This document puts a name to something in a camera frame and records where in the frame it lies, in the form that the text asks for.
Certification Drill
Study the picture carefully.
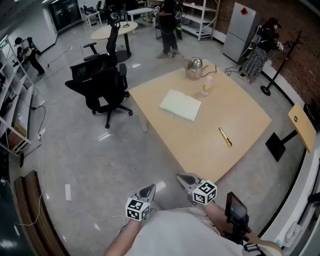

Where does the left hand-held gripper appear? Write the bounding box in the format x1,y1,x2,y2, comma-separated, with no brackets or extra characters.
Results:
125,184,157,222

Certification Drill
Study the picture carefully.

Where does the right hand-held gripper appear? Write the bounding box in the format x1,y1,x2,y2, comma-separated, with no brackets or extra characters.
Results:
176,172,218,206

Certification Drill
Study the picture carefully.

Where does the blue cover notebook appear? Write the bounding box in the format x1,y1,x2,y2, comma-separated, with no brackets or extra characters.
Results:
159,89,202,123

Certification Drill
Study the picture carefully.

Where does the person's left forearm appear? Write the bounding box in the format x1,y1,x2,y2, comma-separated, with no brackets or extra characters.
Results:
103,219,141,256

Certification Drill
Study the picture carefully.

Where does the black chest-mounted monitor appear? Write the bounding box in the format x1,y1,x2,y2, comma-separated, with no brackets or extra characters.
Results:
221,191,252,247

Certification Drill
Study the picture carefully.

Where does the person's white shirt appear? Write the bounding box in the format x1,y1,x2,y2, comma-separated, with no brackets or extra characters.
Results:
124,206,247,256

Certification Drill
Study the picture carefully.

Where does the yellow utility knife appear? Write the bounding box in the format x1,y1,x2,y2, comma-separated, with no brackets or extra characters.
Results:
218,127,233,148

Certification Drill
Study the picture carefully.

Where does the clear plastic drink bottle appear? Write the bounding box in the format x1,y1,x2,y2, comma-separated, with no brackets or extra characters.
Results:
201,75,213,98

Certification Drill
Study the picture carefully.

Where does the black office chair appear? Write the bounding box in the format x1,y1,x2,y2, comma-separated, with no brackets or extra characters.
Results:
64,63,134,129
69,19,120,82

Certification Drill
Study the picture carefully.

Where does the steel electric kettle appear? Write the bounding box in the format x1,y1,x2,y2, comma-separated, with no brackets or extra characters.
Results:
184,56,209,81

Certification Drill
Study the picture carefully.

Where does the small wooden side table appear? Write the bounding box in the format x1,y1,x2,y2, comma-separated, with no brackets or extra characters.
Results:
264,103,317,163

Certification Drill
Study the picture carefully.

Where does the black coat rack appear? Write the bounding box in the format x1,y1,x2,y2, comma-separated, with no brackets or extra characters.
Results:
259,29,305,97

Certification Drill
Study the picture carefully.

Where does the grey refrigerator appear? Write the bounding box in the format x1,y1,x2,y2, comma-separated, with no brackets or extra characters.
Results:
222,2,263,63

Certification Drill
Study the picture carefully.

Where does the white shelving unit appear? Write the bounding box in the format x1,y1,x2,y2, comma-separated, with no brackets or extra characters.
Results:
0,34,42,157

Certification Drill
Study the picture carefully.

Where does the white metal shelf rack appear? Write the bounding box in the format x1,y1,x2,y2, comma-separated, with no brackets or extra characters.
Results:
179,0,222,41

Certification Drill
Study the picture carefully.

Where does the round wooden table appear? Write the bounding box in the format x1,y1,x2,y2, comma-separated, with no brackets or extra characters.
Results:
89,21,139,63

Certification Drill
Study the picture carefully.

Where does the white desk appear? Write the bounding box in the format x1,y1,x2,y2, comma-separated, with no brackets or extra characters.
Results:
126,7,156,23

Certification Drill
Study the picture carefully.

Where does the small white table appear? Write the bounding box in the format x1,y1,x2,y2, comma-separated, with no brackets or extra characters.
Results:
80,9,102,28

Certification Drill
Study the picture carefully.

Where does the black glass cabinet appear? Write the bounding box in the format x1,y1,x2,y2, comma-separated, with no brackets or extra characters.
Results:
48,0,82,33

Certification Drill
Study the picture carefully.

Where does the white power strip cable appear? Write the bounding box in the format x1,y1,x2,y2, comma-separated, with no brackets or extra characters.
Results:
65,199,130,223

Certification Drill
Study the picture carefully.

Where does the grey harness strap with buckle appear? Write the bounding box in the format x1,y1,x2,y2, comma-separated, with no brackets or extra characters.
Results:
242,242,262,256

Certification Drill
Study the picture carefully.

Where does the black kettle cable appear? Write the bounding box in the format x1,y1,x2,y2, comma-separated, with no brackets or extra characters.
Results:
199,64,243,77

